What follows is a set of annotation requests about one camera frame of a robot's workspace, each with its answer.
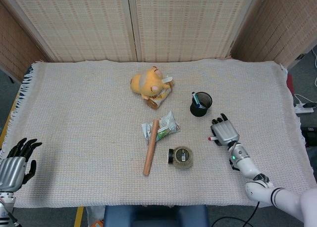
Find black cable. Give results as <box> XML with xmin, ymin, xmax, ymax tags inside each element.
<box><xmin>209</xmin><ymin>201</ymin><xmax>261</xmax><ymax>227</ymax></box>

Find bamboo folding screen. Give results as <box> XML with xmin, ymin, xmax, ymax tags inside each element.
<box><xmin>0</xmin><ymin>0</ymin><xmax>317</xmax><ymax>82</ymax></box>

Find black box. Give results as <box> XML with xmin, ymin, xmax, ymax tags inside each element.
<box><xmin>300</xmin><ymin>125</ymin><xmax>317</xmax><ymax>147</ymax></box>

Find glass jar with black lid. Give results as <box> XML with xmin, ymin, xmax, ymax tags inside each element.
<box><xmin>168</xmin><ymin>145</ymin><xmax>194</xmax><ymax>169</ymax></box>

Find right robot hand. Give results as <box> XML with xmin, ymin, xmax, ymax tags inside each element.
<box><xmin>210</xmin><ymin>112</ymin><xmax>240</xmax><ymax>147</ymax></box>

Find wooden stick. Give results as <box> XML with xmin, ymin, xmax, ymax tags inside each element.
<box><xmin>142</xmin><ymin>119</ymin><xmax>160</xmax><ymax>176</ymax></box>

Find silver snack packet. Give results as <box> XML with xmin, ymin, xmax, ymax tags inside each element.
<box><xmin>141</xmin><ymin>110</ymin><xmax>181</xmax><ymax>145</ymax></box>

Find white cable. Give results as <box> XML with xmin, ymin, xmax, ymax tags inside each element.
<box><xmin>293</xmin><ymin>47</ymin><xmax>317</xmax><ymax>104</ymax></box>

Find blue green pen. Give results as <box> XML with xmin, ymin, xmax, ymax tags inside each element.
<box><xmin>192</xmin><ymin>91</ymin><xmax>201</xmax><ymax>107</ymax></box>

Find black mesh pen cup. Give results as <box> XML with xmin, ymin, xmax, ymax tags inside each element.
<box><xmin>190</xmin><ymin>91</ymin><xmax>213</xmax><ymax>118</ymax></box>

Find woven beige tablecloth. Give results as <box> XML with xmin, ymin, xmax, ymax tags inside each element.
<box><xmin>0</xmin><ymin>58</ymin><xmax>317</xmax><ymax>209</ymax></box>

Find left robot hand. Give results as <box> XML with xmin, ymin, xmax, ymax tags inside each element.
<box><xmin>0</xmin><ymin>137</ymin><xmax>43</xmax><ymax>192</ymax></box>

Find yellow plush toy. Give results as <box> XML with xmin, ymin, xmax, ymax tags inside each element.
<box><xmin>130</xmin><ymin>65</ymin><xmax>175</xmax><ymax>110</ymax></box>

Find blue chair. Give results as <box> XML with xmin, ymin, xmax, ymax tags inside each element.
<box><xmin>103</xmin><ymin>205</ymin><xmax>210</xmax><ymax>227</ymax></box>

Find white power strip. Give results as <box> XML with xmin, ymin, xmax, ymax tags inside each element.
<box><xmin>294</xmin><ymin>102</ymin><xmax>315</xmax><ymax>114</ymax></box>

